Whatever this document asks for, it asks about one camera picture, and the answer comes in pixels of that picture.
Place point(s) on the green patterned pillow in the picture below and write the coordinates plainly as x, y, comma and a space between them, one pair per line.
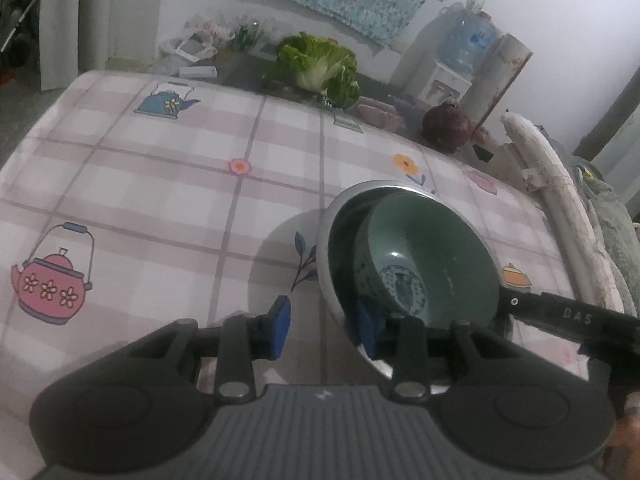
613, 224

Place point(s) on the steel bowl with handles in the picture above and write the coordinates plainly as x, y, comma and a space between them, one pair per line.
335, 259

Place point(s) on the rolled patterned mat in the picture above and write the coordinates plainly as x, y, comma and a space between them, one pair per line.
501, 67

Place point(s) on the white grey curtain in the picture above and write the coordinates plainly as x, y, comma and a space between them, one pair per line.
80, 35

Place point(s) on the dark green ceramic bowl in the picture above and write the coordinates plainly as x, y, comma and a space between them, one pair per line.
416, 256

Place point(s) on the plastic bags clutter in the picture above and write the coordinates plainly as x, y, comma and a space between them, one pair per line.
209, 46

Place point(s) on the plaid teapot tablecloth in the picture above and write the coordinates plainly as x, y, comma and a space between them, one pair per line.
132, 201

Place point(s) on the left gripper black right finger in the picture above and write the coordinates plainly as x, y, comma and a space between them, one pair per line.
493, 399

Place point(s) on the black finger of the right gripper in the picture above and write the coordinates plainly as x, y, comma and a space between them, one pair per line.
599, 331

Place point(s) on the white water dispenser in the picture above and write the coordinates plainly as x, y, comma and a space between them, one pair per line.
428, 80

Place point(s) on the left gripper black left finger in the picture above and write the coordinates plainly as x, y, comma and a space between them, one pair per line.
153, 398

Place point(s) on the dark red cabbage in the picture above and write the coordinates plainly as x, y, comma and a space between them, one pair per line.
445, 128

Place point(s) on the blue water bottle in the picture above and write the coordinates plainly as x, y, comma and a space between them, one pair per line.
468, 40

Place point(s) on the green leafy cabbage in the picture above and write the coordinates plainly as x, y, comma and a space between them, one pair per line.
318, 65

